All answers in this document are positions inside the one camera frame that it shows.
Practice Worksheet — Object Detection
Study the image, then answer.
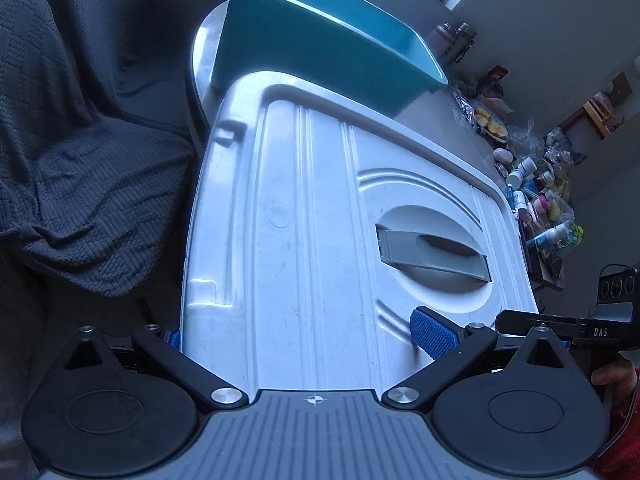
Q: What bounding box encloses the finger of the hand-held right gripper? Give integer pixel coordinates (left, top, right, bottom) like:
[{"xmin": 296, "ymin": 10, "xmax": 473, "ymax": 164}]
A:
[{"xmin": 495, "ymin": 310, "xmax": 582, "ymax": 349}]

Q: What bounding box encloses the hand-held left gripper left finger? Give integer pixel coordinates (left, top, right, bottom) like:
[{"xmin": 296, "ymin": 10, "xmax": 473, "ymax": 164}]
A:
[{"xmin": 65, "ymin": 325, "xmax": 249, "ymax": 409}]

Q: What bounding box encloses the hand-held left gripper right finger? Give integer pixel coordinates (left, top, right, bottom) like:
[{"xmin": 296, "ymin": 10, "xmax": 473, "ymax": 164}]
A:
[{"xmin": 382, "ymin": 306, "xmax": 583, "ymax": 409}]

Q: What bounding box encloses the white storage bin lid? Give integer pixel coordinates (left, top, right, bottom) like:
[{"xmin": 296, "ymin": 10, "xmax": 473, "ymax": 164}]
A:
[{"xmin": 180, "ymin": 72, "xmax": 540, "ymax": 395}]

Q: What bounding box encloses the blue plastic storage bin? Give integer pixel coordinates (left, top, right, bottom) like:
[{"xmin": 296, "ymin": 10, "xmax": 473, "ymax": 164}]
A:
[{"xmin": 210, "ymin": 0, "xmax": 450, "ymax": 117}]

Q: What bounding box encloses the person's right forearm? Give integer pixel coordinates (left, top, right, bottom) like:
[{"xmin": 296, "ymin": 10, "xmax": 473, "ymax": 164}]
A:
[{"xmin": 592, "ymin": 385, "xmax": 640, "ymax": 480}]

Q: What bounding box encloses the person's right hand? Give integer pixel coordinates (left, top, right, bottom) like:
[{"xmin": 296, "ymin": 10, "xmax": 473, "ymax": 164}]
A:
[{"xmin": 591, "ymin": 362, "xmax": 640, "ymax": 387}]

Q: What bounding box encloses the white blue spray bottle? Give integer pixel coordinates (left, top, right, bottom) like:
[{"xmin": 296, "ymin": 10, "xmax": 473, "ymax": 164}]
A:
[{"xmin": 532, "ymin": 222, "xmax": 572, "ymax": 254}]

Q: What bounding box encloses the white medicine bottle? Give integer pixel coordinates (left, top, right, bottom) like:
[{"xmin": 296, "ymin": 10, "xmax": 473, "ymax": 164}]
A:
[{"xmin": 506, "ymin": 157, "xmax": 536, "ymax": 186}]

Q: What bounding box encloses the clear plastic bag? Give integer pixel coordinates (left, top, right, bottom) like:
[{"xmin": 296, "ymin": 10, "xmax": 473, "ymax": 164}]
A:
[{"xmin": 510, "ymin": 118, "xmax": 544, "ymax": 154}]

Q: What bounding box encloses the grey knitted chair cover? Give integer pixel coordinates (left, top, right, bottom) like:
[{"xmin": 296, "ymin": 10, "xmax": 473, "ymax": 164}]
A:
[{"xmin": 0, "ymin": 0, "xmax": 207, "ymax": 307}]

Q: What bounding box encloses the long plastic wrapped packet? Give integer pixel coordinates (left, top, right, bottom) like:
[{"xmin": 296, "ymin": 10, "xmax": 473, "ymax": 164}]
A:
[{"xmin": 452, "ymin": 85, "xmax": 476, "ymax": 122}]

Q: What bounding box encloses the pink thermos flask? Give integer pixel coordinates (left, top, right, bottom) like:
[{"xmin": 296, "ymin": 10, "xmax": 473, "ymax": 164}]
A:
[{"xmin": 433, "ymin": 22, "xmax": 454, "ymax": 54}]

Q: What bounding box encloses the wooden wall shelf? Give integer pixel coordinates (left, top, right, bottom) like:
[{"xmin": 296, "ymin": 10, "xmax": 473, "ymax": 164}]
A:
[{"xmin": 560, "ymin": 72, "xmax": 634, "ymax": 139}]

